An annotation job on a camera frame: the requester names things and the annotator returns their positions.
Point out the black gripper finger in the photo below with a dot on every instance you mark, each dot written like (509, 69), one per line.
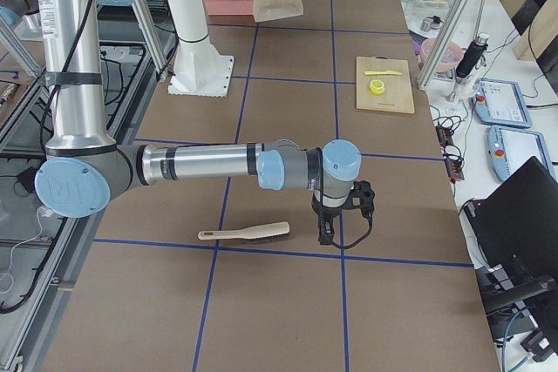
(326, 231)

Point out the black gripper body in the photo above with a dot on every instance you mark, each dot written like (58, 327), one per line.
(328, 214)

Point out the beige plastic dustpan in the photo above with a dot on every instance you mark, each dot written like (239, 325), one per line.
(270, 10)

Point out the beige hand brush black bristles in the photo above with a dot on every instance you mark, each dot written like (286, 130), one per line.
(261, 233)

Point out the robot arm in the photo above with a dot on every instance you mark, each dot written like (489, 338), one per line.
(85, 168)

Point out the bamboo cutting board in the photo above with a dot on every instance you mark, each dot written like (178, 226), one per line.
(398, 89)

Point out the yellow toy lemon slices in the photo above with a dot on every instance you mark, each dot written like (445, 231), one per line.
(377, 87)

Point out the yellow plastic knife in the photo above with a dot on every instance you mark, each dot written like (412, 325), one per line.
(383, 73)

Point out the black laptop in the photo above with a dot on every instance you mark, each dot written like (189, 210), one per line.
(516, 225)

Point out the purple cloth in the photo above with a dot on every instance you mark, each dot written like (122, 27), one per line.
(416, 45)

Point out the blue tablet upper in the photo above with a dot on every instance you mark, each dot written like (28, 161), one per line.
(500, 102)

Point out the small glass bottle black clip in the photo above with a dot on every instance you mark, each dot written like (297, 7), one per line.
(431, 23)

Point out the black monitor stand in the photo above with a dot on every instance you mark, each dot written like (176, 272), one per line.
(502, 297)

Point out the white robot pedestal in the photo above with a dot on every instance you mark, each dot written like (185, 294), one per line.
(199, 68)

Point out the aluminium frame post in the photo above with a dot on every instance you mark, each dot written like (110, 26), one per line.
(443, 39)

